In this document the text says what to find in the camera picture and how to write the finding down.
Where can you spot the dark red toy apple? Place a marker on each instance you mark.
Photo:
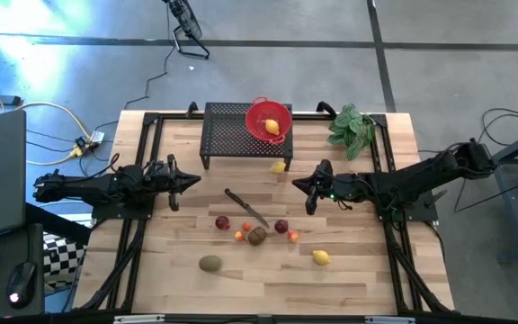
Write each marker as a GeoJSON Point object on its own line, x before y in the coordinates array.
{"type": "Point", "coordinates": [281, 226]}
{"type": "Point", "coordinates": [222, 222]}

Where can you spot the black perforated metal shelf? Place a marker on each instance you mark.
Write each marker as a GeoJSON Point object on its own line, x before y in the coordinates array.
{"type": "Point", "coordinates": [223, 135]}

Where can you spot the black metal rig frame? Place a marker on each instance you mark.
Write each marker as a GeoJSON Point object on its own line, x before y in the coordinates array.
{"type": "Point", "coordinates": [151, 118]}

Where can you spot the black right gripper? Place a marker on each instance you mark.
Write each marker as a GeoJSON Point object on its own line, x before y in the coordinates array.
{"type": "Point", "coordinates": [331, 186]}

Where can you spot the small yellow-red toy pear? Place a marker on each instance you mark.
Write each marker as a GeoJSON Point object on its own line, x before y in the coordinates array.
{"type": "Point", "coordinates": [239, 236]}
{"type": "Point", "coordinates": [293, 236]}

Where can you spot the small red-orange toy fruit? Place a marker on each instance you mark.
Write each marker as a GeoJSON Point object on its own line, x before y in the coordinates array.
{"type": "Point", "coordinates": [246, 226]}

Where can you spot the black-white checkered board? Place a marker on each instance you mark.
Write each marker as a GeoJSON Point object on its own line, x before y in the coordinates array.
{"type": "Point", "coordinates": [63, 258]}

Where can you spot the grey power adapter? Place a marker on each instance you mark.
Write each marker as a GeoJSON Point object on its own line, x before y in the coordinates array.
{"type": "Point", "coordinates": [97, 136]}

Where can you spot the black computer mouse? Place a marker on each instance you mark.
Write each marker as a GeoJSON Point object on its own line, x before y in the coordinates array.
{"type": "Point", "coordinates": [20, 283]}

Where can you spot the red plastic colander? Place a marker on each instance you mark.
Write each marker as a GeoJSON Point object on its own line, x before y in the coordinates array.
{"type": "Point", "coordinates": [256, 117]}

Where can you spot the black floor fan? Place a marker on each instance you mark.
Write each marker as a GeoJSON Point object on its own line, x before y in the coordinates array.
{"type": "Point", "coordinates": [187, 22]}

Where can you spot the yellow power plug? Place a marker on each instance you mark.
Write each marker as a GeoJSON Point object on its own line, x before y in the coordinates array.
{"type": "Point", "coordinates": [77, 151]}

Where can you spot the green plant in white pot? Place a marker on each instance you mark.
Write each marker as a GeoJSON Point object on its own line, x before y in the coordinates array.
{"type": "Point", "coordinates": [351, 130]}

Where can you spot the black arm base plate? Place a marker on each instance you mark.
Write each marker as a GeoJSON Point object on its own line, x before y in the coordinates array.
{"type": "Point", "coordinates": [119, 212]}
{"type": "Point", "coordinates": [416, 213]}

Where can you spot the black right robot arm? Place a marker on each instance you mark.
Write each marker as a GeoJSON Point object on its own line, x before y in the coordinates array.
{"type": "Point", "coordinates": [421, 180]}

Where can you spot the yellow toy lemon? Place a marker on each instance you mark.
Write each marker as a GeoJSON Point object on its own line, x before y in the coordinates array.
{"type": "Point", "coordinates": [321, 257]}
{"type": "Point", "coordinates": [278, 167]}
{"type": "Point", "coordinates": [272, 127]}

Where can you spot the brown sliceable toy kiwi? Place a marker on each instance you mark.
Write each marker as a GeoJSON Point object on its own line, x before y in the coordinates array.
{"type": "Point", "coordinates": [257, 236]}

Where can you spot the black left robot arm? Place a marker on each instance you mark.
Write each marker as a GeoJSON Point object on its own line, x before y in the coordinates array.
{"type": "Point", "coordinates": [83, 186]}

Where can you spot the olive green toy kiwi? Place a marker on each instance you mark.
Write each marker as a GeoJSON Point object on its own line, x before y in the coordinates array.
{"type": "Point", "coordinates": [210, 263]}

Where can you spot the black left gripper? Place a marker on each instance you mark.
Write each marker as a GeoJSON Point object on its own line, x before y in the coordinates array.
{"type": "Point", "coordinates": [162, 179]}

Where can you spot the silver aluminium bracket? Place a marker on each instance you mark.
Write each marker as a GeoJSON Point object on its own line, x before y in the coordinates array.
{"type": "Point", "coordinates": [389, 319]}
{"type": "Point", "coordinates": [140, 318]}

